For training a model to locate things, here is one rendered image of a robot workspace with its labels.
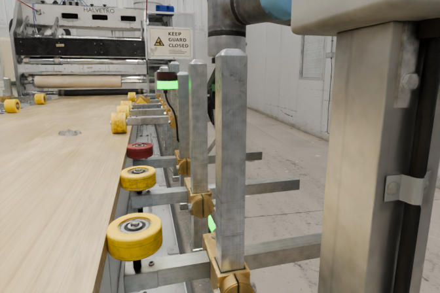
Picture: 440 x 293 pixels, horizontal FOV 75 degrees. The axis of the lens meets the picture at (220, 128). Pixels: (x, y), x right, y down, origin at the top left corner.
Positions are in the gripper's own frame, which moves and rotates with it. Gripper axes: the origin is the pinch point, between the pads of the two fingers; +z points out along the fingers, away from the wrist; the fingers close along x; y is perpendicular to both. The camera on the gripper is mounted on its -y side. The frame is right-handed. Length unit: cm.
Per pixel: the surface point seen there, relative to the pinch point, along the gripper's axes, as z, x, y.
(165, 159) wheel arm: 11.0, -14.0, -20.0
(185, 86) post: -12.5, -7.6, -15.7
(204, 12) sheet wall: -206, 175, -872
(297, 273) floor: 97, 61, -60
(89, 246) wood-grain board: 6.6, -27.5, 31.8
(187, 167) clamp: 11.8, -7.9, -13.0
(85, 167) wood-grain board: 6.6, -34.6, -4.5
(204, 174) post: 6.3, -7.1, 9.3
